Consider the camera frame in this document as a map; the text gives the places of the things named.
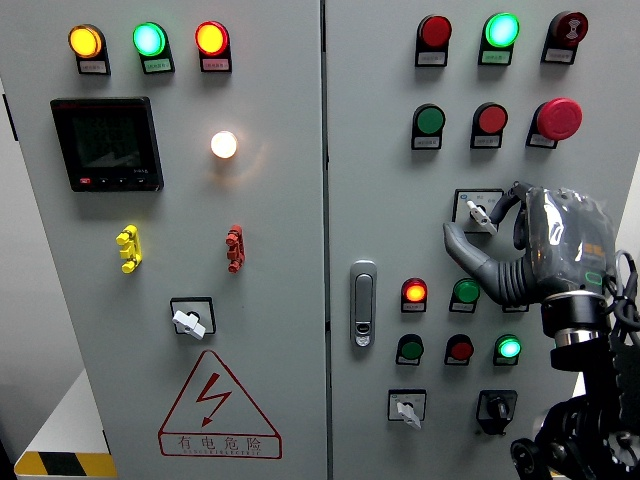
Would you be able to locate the small green domed button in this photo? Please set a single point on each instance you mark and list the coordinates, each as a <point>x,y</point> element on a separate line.
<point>466,291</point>

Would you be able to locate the large dark red lamp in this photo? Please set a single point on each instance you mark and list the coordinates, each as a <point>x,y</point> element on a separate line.
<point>435,31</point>

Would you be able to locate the red warning triangle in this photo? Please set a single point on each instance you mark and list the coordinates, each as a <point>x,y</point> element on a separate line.
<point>215,395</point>

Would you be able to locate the black yellow striped tape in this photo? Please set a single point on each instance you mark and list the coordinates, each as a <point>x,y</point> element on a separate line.
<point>65,465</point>

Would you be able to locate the dark red buzzer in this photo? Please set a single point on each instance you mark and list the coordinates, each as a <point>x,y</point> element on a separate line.
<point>571,27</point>

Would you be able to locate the small green flat button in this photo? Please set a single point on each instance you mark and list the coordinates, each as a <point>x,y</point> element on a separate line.
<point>411,349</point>

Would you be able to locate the small green lit lamp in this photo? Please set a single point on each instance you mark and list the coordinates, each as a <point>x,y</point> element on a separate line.
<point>509,347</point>

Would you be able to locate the large red push button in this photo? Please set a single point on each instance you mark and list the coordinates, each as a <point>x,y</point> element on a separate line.
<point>492,119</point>

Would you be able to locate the white round lamp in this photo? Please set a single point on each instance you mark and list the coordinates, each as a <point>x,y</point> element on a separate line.
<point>223,145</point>

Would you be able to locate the long black cabinet hinge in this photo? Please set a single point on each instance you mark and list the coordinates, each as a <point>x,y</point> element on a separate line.
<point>10,117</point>

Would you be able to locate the small red lit lamp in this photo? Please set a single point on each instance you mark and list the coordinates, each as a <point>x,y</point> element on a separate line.
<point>415,292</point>

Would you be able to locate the large green push button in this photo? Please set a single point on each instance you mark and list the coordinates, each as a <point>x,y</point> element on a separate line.
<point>430,120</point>

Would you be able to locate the green lit lamp beside yellow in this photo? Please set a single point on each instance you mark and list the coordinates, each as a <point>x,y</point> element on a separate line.
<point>148,39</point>

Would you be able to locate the small label plate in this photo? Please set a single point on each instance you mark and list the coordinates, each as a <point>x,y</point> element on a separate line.
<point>93,67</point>
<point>462,308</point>
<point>158,65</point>
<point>494,58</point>
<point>541,141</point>
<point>456,362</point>
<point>407,362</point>
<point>427,143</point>
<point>504,362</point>
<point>558,56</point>
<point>413,308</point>
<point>515,309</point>
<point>431,59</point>
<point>216,64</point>
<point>486,142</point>

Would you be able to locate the yellow round lamp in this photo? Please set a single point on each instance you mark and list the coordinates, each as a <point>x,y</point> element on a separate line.
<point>85,42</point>

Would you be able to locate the grey cabinet door with lock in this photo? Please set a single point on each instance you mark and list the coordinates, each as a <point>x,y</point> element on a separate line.
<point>390,210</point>

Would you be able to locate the large red stop button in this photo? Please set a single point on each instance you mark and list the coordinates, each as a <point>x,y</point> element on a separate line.
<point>559,118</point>

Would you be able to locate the small red flat button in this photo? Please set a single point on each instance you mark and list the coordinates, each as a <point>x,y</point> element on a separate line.
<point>461,350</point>

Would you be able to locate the short black cabinet hinge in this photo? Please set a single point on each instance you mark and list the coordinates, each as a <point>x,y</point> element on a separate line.
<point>106,441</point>

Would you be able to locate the large green lit lamp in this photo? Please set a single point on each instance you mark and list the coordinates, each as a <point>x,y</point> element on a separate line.
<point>502,30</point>

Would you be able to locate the grey cabinet door with display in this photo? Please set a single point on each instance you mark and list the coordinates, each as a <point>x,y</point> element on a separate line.
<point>270,225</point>

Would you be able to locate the silver door lock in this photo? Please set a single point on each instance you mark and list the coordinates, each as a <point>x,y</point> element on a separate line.
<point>363,300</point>

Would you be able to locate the black display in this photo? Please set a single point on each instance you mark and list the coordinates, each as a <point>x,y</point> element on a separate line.
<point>106,145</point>

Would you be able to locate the red lit lamp beside green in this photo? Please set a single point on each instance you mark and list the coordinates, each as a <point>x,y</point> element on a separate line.
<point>211,38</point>

